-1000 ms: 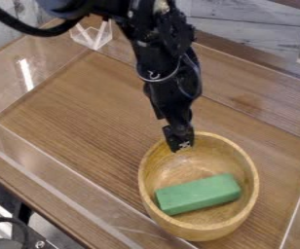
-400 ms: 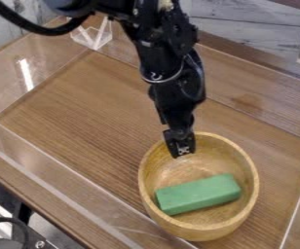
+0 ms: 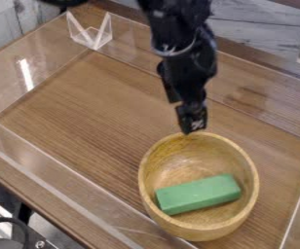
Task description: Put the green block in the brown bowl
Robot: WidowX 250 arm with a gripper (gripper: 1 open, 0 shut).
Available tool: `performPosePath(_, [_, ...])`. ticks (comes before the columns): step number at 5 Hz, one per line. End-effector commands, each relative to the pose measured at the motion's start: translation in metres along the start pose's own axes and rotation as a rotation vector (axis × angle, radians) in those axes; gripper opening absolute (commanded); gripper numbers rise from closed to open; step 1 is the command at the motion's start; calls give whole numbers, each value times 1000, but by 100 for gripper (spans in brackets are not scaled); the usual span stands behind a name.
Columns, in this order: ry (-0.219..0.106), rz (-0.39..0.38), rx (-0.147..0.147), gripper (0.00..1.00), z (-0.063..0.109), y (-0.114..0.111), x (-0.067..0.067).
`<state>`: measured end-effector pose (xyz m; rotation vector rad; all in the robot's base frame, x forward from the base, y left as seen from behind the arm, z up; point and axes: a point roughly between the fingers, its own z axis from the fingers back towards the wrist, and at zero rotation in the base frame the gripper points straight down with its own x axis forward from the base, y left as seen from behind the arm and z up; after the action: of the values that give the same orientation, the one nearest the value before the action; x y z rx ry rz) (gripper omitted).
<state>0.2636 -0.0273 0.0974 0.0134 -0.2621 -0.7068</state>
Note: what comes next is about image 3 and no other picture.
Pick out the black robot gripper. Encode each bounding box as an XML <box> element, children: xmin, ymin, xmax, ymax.
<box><xmin>151</xmin><ymin>25</ymin><xmax>218</xmax><ymax>134</ymax></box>

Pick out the brown wooden bowl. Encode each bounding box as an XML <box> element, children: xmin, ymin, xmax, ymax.
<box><xmin>138</xmin><ymin>132</ymin><xmax>261</xmax><ymax>241</ymax></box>

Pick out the green rectangular block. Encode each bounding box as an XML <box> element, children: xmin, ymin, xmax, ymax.
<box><xmin>155</xmin><ymin>174</ymin><xmax>241</xmax><ymax>216</ymax></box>

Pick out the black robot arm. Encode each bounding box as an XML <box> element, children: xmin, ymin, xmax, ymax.
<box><xmin>135</xmin><ymin>0</ymin><xmax>218</xmax><ymax>134</ymax></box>

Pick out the black metal table leg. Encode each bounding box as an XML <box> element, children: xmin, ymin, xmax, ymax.
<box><xmin>12</xmin><ymin>203</ymin><xmax>32</xmax><ymax>241</ymax></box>

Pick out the clear acrylic corner bracket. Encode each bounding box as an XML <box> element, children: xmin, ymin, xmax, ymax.
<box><xmin>66</xmin><ymin>12</ymin><xmax>112</xmax><ymax>51</ymax></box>

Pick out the clear acrylic front wall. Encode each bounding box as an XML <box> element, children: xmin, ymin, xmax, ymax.
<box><xmin>0</xmin><ymin>125</ymin><xmax>197</xmax><ymax>249</ymax></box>

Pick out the black cable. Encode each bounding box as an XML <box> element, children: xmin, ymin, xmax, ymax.
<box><xmin>0</xmin><ymin>217</ymin><xmax>31</xmax><ymax>249</ymax></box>

